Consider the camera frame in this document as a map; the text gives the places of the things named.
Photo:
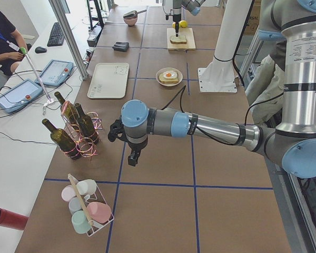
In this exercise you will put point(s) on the grey cup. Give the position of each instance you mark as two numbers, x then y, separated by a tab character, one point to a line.
74	205

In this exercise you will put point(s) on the cardboard box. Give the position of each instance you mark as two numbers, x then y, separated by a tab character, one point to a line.
253	21

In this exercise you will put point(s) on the bread slice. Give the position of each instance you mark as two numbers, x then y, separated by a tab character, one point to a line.
180	39
167	81

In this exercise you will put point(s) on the green wine bottle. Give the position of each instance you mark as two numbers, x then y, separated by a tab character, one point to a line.
86	124
63	140
68	111

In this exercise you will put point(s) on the green wine bottle back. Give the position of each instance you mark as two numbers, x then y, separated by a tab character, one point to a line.
68	111

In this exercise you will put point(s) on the copper wire bottle rack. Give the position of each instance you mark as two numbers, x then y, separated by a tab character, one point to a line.
85	145

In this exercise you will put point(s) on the white wire cup rack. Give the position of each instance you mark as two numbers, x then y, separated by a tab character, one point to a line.
96	197

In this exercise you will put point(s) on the bread slice under egg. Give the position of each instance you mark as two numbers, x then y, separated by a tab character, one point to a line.
167	81

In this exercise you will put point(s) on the white plate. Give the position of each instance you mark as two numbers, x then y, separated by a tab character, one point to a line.
180	76

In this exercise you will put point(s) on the green wine bottle front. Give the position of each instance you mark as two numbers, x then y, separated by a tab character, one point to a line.
63	140

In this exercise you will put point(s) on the pink cup large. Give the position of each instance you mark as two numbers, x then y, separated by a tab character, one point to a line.
99	211

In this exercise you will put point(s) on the seated person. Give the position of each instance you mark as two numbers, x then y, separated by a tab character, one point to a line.
11	41

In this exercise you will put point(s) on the grey folded cloth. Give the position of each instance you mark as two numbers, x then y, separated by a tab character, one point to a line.
121	46

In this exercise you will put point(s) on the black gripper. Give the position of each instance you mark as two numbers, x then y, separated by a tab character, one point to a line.
176	19
136	146

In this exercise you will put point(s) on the white cup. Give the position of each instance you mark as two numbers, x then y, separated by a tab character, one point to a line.
87	186

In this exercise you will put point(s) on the teach pendant far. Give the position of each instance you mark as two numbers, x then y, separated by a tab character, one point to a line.
56	72

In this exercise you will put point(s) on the light pink cup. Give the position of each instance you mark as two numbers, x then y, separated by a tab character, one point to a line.
68	193

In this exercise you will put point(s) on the wooden rack handle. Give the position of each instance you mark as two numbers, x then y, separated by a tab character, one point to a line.
84	208

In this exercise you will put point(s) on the mint green cup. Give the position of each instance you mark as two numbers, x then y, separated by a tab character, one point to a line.
80	222

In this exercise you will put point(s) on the fried egg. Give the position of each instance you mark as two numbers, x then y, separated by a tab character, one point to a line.
169	75

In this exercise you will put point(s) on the black keyboard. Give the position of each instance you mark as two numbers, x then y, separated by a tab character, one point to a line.
56	37

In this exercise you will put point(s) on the green wine bottle middle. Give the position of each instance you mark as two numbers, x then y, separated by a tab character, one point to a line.
86	124

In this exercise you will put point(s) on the wooden cutting board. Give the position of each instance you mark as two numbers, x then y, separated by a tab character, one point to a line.
188	32

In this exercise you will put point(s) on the aluminium frame post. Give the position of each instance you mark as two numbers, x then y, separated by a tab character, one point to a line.
59	12

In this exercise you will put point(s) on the pink bowl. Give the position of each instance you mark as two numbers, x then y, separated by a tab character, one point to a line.
130	20

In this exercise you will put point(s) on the teach pendant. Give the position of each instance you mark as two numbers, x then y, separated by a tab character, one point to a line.
56	72
20	96

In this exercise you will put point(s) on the cream bear tray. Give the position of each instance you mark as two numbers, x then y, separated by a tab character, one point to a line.
109	81

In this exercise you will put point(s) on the metal scoop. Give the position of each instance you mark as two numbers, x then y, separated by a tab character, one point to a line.
133	14

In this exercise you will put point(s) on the black computer mouse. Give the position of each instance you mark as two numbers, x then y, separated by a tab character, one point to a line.
39	50

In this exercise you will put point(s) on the standing person beige trousers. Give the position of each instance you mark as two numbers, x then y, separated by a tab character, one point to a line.
264	91

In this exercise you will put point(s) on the silver stick green handle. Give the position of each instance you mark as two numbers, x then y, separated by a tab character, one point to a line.
49	99

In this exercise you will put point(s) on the red cylinder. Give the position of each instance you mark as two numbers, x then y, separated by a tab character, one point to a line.
12	220

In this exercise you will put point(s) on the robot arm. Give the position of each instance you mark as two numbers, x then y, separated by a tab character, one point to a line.
192	6
292	143

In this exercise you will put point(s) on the teach pendant near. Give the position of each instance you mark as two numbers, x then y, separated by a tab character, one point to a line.
20	96

